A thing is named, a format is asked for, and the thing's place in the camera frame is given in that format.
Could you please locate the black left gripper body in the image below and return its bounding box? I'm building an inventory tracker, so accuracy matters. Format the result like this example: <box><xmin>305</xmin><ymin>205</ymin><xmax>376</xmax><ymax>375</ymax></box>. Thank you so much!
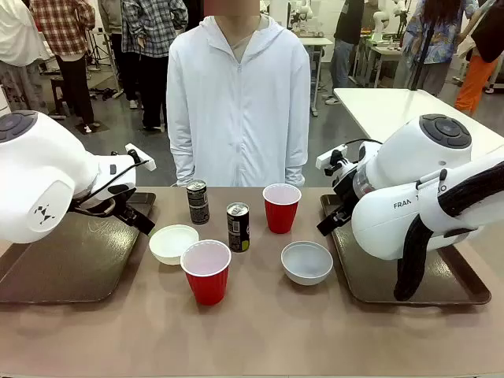
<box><xmin>111</xmin><ymin>191</ymin><xmax>138</xmax><ymax>222</ymax></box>

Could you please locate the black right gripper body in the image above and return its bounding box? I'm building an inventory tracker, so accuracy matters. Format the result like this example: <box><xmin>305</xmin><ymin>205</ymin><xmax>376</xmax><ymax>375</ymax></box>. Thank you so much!
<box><xmin>332</xmin><ymin>167</ymin><xmax>358</xmax><ymax>221</ymax></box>

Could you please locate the pale grey plastic bowl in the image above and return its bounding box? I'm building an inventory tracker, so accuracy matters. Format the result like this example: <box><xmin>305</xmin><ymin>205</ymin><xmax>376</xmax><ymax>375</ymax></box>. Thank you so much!
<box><xmin>280</xmin><ymin>241</ymin><xmax>335</xmax><ymax>287</ymax></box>

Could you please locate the black drink can green patch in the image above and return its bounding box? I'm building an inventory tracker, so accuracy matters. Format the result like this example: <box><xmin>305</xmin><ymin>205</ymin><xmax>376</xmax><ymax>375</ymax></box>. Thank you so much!
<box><xmin>226</xmin><ymin>202</ymin><xmax>251</xmax><ymax>254</ymax></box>

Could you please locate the person's left forearm white sleeve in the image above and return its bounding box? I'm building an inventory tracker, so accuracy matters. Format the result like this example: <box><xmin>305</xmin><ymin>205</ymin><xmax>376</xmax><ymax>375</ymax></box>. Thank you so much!
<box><xmin>283</xmin><ymin>139</ymin><xmax>311</xmax><ymax>187</ymax></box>

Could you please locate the person's right forearm white sleeve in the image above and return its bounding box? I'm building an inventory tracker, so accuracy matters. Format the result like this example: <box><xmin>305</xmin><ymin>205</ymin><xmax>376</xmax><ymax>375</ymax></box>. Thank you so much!
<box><xmin>172</xmin><ymin>139</ymin><xmax>197</xmax><ymax>187</ymax></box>

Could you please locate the white plastic bowl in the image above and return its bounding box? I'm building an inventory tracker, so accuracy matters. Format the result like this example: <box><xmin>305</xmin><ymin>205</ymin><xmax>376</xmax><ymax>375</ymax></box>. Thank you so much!
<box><xmin>148</xmin><ymin>224</ymin><xmax>200</xmax><ymax>266</ymax></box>

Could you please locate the red plastic cup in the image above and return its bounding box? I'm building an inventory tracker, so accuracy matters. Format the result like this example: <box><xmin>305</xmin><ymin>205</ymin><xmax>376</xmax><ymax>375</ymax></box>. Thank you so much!
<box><xmin>180</xmin><ymin>239</ymin><xmax>232</xmax><ymax>307</ymax></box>
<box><xmin>262</xmin><ymin>183</ymin><xmax>303</xmax><ymax>235</ymax></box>

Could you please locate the black drink can white text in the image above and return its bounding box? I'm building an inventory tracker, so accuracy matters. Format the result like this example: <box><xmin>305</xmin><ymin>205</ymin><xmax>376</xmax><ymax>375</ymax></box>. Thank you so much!
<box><xmin>186</xmin><ymin>180</ymin><xmax>209</xmax><ymax>226</ymax></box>

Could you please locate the brown plastic tray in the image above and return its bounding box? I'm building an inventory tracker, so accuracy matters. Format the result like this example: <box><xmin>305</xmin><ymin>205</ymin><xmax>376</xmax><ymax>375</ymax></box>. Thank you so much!
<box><xmin>319</xmin><ymin>193</ymin><xmax>493</xmax><ymax>306</ymax></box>
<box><xmin>0</xmin><ymin>191</ymin><xmax>158</xmax><ymax>305</ymax></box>

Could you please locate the large white table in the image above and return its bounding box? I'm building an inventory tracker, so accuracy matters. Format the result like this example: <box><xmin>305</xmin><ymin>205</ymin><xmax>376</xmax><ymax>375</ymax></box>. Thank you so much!
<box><xmin>333</xmin><ymin>87</ymin><xmax>504</xmax><ymax>139</ymax></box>

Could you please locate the dark stool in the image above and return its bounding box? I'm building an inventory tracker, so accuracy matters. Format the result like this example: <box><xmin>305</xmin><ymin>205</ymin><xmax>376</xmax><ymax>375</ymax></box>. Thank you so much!
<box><xmin>49</xmin><ymin>76</ymin><xmax>68</xmax><ymax>120</ymax></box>

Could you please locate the person in white hoodie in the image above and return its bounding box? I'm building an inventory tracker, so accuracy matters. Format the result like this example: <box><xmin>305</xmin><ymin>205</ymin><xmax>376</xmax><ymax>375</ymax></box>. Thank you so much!
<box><xmin>165</xmin><ymin>0</ymin><xmax>312</xmax><ymax>187</ymax></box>

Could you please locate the white background workbench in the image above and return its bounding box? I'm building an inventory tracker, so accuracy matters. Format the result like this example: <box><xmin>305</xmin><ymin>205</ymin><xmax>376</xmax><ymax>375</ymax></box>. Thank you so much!
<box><xmin>360</xmin><ymin>33</ymin><xmax>409</xmax><ymax>89</ymax></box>

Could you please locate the small white background table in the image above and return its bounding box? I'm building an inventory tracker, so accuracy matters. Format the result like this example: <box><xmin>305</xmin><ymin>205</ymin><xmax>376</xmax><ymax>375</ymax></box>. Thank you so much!
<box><xmin>298</xmin><ymin>36</ymin><xmax>335</xmax><ymax>117</ymax></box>

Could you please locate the bystander in black top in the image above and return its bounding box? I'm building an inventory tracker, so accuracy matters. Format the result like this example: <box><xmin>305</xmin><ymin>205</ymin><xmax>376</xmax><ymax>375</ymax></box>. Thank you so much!
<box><xmin>323</xmin><ymin>0</ymin><xmax>366</xmax><ymax>106</ymax></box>

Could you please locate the bystander in grey plaid shirt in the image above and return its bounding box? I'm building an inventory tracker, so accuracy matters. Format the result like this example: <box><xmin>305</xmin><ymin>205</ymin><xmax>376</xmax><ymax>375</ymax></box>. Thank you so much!
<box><xmin>120</xmin><ymin>0</ymin><xmax>189</xmax><ymax>132</ymax></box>

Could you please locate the bystander in blue patterned shirt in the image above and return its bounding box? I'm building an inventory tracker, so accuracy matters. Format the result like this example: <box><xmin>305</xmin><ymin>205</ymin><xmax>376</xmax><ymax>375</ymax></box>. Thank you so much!
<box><xmin>393</xmin><ymin>0</ymin><xmax>480</xmax><ymax>98</ymax></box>

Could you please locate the bystander in orange trousers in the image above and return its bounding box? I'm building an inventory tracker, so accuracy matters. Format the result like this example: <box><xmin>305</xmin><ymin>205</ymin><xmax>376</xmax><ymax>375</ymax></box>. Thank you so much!
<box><xmin>454</xmin><ymin>0</ymin><xmax>504</xmax><ymax>116</ymax></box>

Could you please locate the bystander in red plaid shirt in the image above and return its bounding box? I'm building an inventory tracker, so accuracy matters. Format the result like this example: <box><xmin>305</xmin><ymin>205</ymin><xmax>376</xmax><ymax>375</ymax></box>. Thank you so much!
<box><xmin>29</xmin><ymin>0</ymin><xmax>102</xmax><ymax>134</ymax></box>

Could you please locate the bystander in grey jacket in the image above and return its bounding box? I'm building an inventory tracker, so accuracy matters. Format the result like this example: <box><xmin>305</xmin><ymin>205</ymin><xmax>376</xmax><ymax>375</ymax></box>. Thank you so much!
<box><xmin>97</xmin><ymin>0</ymin><xmax>126</xmax><ymax>99</ymax></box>

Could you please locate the bystander in white top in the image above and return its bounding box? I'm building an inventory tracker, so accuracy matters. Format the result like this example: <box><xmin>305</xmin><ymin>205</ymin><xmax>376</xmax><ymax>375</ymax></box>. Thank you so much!
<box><xmin>0</xmin><ymin>0</ymin><xmax>50</xmax><ymax>115</ymax></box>

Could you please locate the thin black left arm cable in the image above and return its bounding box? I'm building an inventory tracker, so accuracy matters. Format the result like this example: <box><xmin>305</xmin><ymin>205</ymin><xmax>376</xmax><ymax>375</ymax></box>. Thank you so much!
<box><xmin>83</xmin><ymin>159</ymin><xmax>142</xmax><ymax>199</ymax></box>

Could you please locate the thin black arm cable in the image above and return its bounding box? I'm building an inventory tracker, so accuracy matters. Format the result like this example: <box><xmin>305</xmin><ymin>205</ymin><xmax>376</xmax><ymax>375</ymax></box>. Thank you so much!
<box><xmin>345</xmin><ymin>138</ymin><xmax>384</xmax><ymax>149</ymax></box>
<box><xmin>83</xmin><ymin>159</ymin><xmax>142</xmax><ymax>199</ymax></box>

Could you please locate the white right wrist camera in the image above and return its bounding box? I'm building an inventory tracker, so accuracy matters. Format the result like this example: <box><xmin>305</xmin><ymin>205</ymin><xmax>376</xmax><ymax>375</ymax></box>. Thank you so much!
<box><xmin>316</xmin><ymin>144</ymin><xmax>349</xmax><ymax>176</ymax></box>

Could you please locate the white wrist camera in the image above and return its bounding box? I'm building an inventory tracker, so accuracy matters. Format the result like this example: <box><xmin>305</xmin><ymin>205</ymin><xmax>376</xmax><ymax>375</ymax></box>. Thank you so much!
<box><xmin>124</xmin><ymin>143</ymin><xmax>158</xmax><ymax>172</ymax></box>
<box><xmin>316</xmin><ymin>144</ymin><xmax>349</xmax><ymax>176</ymax></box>

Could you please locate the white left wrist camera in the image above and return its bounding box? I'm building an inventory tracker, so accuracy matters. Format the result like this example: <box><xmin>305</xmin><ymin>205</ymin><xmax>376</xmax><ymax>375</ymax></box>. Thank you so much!
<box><xmin>124</xmin><ymin>143</ymin><xmax>158</xmax><ymax>172</ymax></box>

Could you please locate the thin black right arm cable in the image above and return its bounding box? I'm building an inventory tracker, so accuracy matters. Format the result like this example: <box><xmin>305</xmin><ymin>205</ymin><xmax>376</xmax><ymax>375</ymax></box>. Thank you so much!
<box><xmin>345</xmin><ymin>138</ymin><xmax>384</xmax><ymax>149</ymax></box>

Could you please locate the black braided cable sleeve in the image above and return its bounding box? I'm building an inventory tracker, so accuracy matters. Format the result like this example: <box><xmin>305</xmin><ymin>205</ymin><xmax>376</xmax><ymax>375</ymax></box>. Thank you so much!
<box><xmin>393</xmin><ymin>160</ymin><xmax>504</xmax><ymax>302</ymax></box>

